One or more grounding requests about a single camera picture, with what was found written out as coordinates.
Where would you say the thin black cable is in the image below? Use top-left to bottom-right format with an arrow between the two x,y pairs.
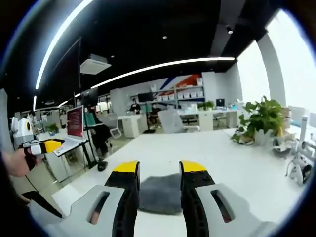
24,174 -> 40,193

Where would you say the white desk cabinet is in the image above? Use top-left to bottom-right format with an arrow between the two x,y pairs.
117,114 -> 142,139

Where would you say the small plant in blue pot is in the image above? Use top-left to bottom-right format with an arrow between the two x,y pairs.
46,123 -> 60,137

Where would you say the large green potted plant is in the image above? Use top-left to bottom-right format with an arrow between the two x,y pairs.
231,95 -> 288,147

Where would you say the black wall screen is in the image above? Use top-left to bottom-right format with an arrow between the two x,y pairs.
137,92 -> 154,102

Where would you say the long ceiling light strip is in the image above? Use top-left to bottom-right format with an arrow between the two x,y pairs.
35,0 -> 95,90
90,56 -> 236,89

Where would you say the open laptop with red screen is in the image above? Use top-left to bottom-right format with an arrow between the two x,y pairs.
52,105 -> 87,157

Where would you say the white ceiling air conditioner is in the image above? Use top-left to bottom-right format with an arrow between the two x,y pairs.
79,53 -> 112,75

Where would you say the white mesh office chair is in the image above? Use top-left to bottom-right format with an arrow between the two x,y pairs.
157,109 -> 201,134

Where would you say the person's left hand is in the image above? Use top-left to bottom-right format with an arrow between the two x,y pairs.
1,145 -> 44,177

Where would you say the black angular object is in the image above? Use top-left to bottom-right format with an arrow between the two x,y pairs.
21,191 -> 64,219

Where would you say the white device with black cable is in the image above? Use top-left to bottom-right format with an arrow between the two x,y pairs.
285,152 -> 315,187

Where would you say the shelf with white boxes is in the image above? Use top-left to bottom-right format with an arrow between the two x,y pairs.
148,77 -> 206,104

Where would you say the grey towel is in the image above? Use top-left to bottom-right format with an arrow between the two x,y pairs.
137,172 -> 185,216

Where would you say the small green potted plant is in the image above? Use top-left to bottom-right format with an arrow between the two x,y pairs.
197,100 -> 216,112

